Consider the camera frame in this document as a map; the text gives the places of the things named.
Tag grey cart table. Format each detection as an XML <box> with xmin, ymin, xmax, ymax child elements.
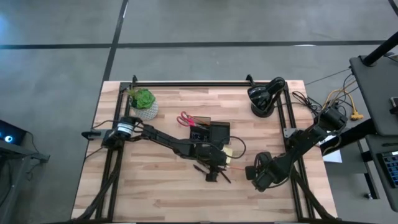
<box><xmin>348</xmin><ymin>54</ymin><xmax>398</xmax><ymax>137</ymax></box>

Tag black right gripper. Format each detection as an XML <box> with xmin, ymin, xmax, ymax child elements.
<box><xmin>244</xmin><ymin>158</ymin><xmax>282</xmax><ymax>192</ymax></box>

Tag black gooseneck desk lamp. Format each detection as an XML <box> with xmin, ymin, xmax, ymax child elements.
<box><xmin>247</xmin><ymin>77</ymin><xmax>287</xmax><ymax>118</ymax></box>

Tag white paper sheet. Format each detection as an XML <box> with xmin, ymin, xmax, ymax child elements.
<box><xmin>320</xmin><ymin>136</ymin><xmax>343</xmax><ymax>164</ymax></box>

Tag black mesh desk organizer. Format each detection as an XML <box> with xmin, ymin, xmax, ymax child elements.
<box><xmin>189</xmin><ymin>116</ymin><xmax>231</xmax><ymax>146</ymax></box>

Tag yellow sticky note pad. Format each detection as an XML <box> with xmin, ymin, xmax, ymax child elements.
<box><xmin>221</xmin><ymin>146</ymin><xmax>233</xmax><ymax>165</ymax></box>

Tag black device with blue light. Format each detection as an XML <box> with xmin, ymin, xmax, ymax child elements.
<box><xmin>0</xmin><ymin>119</ymin><xmax>27</xmax><ymax>146</ymax></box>

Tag red-handled scissors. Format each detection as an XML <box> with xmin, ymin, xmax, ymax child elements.
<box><xmin>176</xmin><ymin>111</ymin><xmax>197</xmax><ymax>128</ymax></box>

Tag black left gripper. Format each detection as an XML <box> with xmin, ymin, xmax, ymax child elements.
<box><xmin>198</xmin><ymin>145</ymin><xmax>229</xmax><ymax>182</ymax></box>

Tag black equipment stand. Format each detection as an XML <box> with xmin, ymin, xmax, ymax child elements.
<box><xmin>0</xmin><ymin>139</ymin><xmax>50</xmax><ymax>224</ymax></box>

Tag black aluminium table frame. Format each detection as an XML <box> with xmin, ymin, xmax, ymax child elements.
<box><xmin>71</xmin><ymin>74</ymin><xmax>340</xmax><ymax>224</ymax></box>

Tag black cable bundle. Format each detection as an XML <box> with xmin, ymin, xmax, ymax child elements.
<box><xmin>291</xmin><ymin>90</ymin><xmax>323</xmax><ymax>115</ymax></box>

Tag succulent in triangle-pattern pot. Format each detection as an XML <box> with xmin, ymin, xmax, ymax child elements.
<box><xmin>127</xmin><ymin>88</ymin><xmax>159</xmax><ymax>121</ymax></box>

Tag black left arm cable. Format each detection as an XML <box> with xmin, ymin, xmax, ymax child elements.
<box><xmin>229</xmin><ymin>136</ymin><xmax>248</xmax><ymax>159</ymax></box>

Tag yellow cable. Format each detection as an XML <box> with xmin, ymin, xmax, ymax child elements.
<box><xmin>323</xmin><ymin>88</ymin><xmax>364</xmax><ymax>121</ymax></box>

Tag black pole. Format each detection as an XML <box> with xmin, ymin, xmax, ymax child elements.
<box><xmin>362</xmin><ymin>30</ymin><xmax>398</xmax><ymax>67</ymax></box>

